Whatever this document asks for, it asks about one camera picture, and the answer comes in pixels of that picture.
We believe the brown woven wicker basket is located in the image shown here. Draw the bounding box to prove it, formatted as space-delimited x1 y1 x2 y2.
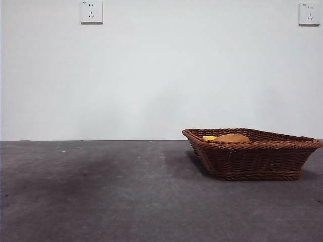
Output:
182 128 323 182

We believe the tan brown potato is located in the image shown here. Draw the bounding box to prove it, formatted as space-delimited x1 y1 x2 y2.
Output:
214 134 250 143

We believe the white wall socket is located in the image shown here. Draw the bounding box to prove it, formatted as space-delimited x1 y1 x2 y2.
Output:
80 0 103 25
298 2 317 26

